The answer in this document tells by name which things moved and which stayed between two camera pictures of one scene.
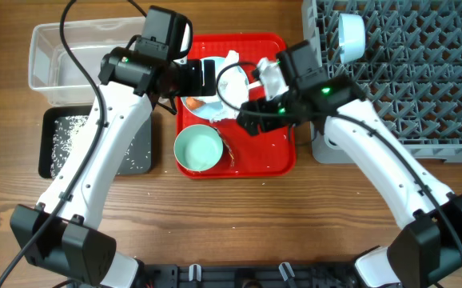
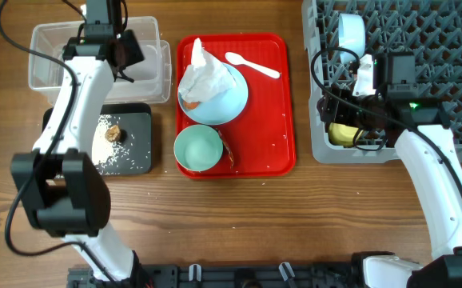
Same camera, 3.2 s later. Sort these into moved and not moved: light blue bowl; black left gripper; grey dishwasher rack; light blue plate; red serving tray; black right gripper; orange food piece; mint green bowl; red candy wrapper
Moved: light blue plate; black left gripper; black right gripper
Not moved: red candy wrapper; orange food piece; red serving tray; grey dishwasher rack; mint green bowl; light blue bowl
